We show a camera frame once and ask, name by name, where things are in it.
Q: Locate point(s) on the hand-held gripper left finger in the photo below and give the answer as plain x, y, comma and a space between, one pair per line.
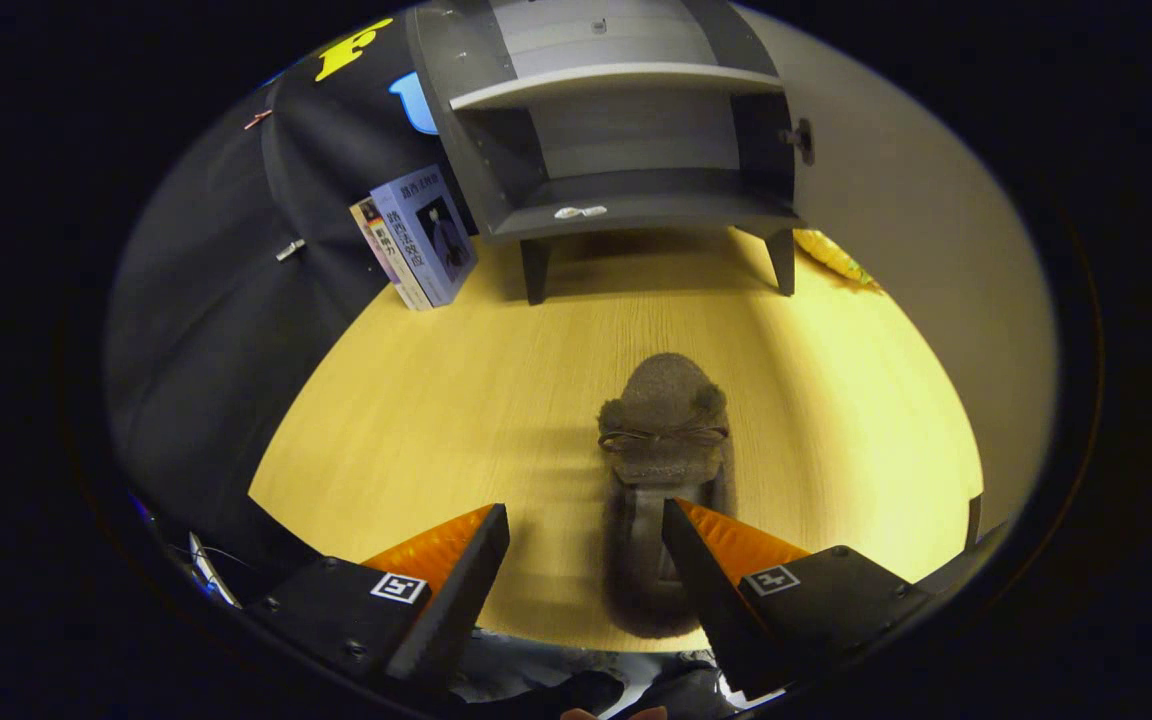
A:
456, 600

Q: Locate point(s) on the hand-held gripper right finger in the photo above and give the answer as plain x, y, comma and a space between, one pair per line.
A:
711, 610

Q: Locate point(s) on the brown fluffy shoe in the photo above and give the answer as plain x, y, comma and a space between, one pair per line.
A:
666, 400

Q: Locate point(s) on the dark grey shoe cabinet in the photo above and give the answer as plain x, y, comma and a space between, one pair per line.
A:
636, 200

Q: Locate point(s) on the white cabinet shelf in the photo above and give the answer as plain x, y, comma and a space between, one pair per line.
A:
616, 80

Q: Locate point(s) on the person's dark clothing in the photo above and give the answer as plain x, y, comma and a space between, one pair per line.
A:
586, 690

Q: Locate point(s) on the purple book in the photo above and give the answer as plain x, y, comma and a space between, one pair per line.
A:
431, 240

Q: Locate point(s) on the black backdrop cloth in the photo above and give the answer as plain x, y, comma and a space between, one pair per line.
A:
216, 330

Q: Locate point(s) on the yellow plush toy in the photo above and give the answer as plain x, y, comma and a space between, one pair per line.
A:
831, 255

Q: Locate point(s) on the silver clip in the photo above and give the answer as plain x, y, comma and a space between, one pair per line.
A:
288, 250

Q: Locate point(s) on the red clip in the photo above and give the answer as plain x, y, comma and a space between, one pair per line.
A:
258, 118

